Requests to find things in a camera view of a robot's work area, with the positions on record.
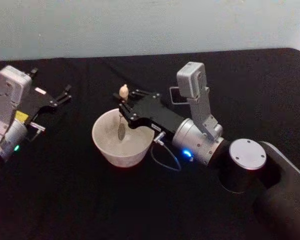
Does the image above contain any thin left gripper cable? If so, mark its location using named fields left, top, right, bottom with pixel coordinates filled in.
left=24, top=121, right=46, bottom=143

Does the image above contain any thin gripper cable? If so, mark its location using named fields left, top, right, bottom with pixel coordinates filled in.
left=24, top=121, right=46, bottom=143
left=149, top=131, right=183, bottom=173

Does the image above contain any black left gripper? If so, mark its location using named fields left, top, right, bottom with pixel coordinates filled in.
left=15, top=84, right=73, bottom=126

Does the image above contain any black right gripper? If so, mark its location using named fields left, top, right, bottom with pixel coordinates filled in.
left=112, top=89, right=188, bottom=138

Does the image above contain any metal stirrer with wooden knob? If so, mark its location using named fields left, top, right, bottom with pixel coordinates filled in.
left=117, top=84, right=130, bottom=142

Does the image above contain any thin grey camera cable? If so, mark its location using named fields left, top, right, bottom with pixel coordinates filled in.
left=168, top=86, right=189, bottom=105

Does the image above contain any white bowl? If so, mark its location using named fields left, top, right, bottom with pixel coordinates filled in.
left=91, top=108, right=156, bottom=168

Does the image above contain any black table cloth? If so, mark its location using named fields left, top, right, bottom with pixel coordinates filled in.
left=0, top=47, right=300, bottom=240

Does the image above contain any thin right gripper cable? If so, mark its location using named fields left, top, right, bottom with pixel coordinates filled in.
left=149, top=131, right=183, bottom=173

